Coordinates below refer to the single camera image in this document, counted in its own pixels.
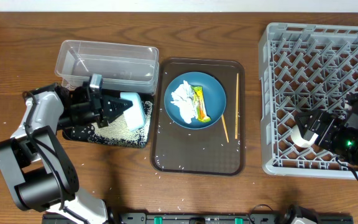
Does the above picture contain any light blue bowl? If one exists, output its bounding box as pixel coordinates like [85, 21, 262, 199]
[120, 92, 145, 131]

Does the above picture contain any grey dishwasher rack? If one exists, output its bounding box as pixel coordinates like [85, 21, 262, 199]
[259, 22, 358, 179]

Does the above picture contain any wooden chopstick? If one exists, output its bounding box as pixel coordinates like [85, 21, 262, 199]
[234, 73, 239, 139]
[221, 114, 229, 143]

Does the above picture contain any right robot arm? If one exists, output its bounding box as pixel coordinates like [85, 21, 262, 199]
[291, 93, 358, 181]

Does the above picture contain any black plastic tray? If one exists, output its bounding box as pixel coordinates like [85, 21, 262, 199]
[62, 86, 155, 149]

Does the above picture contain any clear plastic bin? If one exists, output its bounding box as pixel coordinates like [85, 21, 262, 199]
[55, 40, 159, 95]

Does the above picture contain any green yellow snack wrapper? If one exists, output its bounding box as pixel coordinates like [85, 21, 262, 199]
[191, 86, 211, 123]

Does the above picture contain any dark blue plate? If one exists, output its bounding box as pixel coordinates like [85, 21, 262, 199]
[163, 72, 226, 129]

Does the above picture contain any left wooden chopstick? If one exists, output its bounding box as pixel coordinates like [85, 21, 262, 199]
[221, 114, 229, 143]

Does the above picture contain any white rice pile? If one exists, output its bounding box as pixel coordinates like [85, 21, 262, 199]
[70, 99, 154, 148]

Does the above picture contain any white napkin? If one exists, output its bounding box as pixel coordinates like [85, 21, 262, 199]
[171, 80, 197, 124]

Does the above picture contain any brown serving tray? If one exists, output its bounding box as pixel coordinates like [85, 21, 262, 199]
[150, 58, 246, 176]

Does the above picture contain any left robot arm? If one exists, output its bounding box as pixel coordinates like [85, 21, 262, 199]
[0, 83, 134, 223]

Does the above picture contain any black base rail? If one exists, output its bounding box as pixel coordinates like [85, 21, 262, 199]
[104, 205, 354, 224]

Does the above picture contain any white cup pink inside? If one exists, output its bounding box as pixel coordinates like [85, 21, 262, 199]
[290, 125, 318, 148]

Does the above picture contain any right wooden chopstick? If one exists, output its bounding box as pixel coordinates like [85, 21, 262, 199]
[234, 73, 239, 139]

